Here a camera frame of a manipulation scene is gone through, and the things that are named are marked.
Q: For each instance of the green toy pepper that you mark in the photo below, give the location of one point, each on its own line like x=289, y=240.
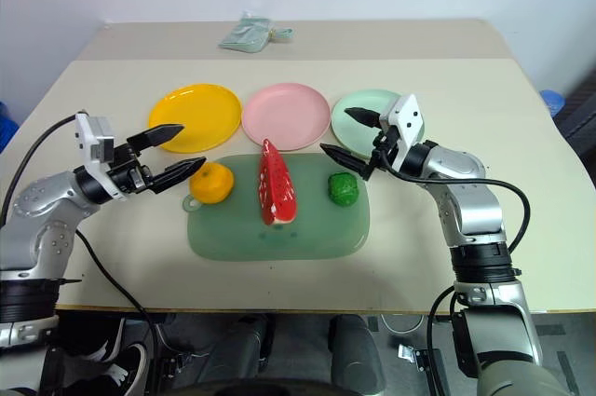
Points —
x=343, y=188

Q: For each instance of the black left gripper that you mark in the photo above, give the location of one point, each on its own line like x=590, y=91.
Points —
x=130, y=174

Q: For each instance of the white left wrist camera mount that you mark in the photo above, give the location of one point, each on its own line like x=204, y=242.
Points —
x=95, y=137

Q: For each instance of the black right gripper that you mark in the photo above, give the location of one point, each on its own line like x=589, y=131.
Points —
x=385, y=149

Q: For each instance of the pink plate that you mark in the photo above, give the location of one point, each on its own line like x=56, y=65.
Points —
x=285, y=116

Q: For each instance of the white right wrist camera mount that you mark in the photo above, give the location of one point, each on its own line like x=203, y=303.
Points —
x=410, y=118

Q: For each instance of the silver metal latch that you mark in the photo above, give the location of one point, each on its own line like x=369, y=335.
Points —
x=408, y=353

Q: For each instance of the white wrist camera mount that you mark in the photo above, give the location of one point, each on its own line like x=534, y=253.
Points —
x=410, y=118
x=95, y=137

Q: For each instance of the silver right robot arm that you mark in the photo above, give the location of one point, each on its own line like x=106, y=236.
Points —
x=475, y=214

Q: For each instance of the blue object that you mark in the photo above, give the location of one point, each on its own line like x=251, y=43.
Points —
x=7, y=123

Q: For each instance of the yellow plate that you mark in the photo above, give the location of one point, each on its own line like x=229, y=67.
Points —
x=200, y=112

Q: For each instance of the pale green fabric pouch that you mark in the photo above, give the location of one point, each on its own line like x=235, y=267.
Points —
x=244, y=35

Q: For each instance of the translucent green cutting board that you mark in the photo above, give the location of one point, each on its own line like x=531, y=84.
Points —
x=316, y=228

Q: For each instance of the black chair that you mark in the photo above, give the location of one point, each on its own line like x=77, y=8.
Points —
x=579, y=116

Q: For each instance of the blue container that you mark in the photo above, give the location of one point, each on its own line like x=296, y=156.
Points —
x=553, y=102

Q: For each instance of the dark grey rounded leg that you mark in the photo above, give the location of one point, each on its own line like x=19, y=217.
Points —
x=356, y=354
x=237, y=354

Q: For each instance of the black and white sneaker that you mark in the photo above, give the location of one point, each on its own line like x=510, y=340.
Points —
x=125, y=359

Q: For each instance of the red toy strawberry slice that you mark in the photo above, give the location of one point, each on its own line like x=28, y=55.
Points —
x=277, y=181

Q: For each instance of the orange fruit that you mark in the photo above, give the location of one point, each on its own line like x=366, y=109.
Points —
x=212, y=184

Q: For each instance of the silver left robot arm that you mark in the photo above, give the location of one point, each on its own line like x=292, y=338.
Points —
x=44, y=209

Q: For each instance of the light green plate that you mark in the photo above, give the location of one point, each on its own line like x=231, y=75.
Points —
x=349, y=135

